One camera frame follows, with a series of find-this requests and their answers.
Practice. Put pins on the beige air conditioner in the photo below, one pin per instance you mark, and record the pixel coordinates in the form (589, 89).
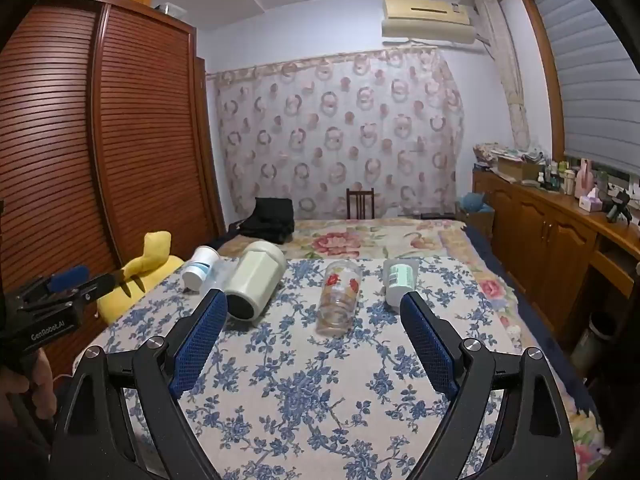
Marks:
(425, 22)

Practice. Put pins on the brown slatted wardrobe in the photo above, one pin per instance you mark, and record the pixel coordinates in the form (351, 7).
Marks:
(145, 135)

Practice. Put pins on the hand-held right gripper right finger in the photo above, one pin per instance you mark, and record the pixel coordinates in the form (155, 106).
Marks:
(429, 347)

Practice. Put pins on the pile of papers and boxes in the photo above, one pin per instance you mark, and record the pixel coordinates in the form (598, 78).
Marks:
(510, 160)

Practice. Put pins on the black bag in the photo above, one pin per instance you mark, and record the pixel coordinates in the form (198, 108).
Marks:
(267, 217)

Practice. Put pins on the small black tripod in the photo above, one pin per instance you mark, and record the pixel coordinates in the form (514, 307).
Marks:
(618, 205)

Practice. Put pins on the grey trash bin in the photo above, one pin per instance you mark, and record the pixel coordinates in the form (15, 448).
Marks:
(595, 340)

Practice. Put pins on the white cup with blue label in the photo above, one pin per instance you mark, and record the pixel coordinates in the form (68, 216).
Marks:
(200, 265)

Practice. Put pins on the blue floral cloth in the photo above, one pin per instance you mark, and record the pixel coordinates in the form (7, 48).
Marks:
(300, 390)

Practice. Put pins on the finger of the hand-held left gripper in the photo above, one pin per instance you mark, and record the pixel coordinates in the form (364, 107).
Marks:
(67, 279)
(95, 286)

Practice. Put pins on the pink tissue box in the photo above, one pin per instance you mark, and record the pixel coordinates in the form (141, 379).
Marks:
(591, 201)

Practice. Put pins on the white cup with green label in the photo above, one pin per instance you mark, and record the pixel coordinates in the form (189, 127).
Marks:
(400, 280)

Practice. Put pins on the blue plush toy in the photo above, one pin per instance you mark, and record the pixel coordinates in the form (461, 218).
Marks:
(474, 203)

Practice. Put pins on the wooden sideboard cabinet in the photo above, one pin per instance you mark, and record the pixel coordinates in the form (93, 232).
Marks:
(540, 240)

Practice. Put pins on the dark wooden chair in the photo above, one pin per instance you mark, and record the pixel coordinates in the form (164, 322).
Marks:
(360, 202)

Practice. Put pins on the grey window blind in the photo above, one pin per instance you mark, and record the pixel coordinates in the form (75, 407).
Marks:
(590, 85)

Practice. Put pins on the pale green cylindrical container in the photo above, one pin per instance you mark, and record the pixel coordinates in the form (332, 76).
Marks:
(257, 275)

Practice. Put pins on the person's left hand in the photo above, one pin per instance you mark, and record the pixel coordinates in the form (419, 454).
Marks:
(42, 382)

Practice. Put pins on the floral bedspread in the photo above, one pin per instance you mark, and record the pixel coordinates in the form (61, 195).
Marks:
(395, 240)

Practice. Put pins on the row of small bottles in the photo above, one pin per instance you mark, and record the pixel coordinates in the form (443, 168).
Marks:
(552, 177)

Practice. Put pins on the lace side curtain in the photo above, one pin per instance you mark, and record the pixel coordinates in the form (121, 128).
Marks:
(507, 70)

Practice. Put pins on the pink bottle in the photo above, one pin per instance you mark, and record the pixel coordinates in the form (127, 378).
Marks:
(584, 177)

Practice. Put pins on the yellow plush toy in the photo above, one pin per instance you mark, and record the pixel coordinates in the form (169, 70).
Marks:
(150, 260)

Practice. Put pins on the clear storage box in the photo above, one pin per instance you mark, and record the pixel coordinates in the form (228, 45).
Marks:
(169, 9)

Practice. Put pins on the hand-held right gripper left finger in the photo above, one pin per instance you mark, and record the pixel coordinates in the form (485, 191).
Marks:
(200, 345)

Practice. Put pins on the floral print glass cup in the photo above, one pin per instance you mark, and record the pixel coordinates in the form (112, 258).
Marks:
(340, 300)

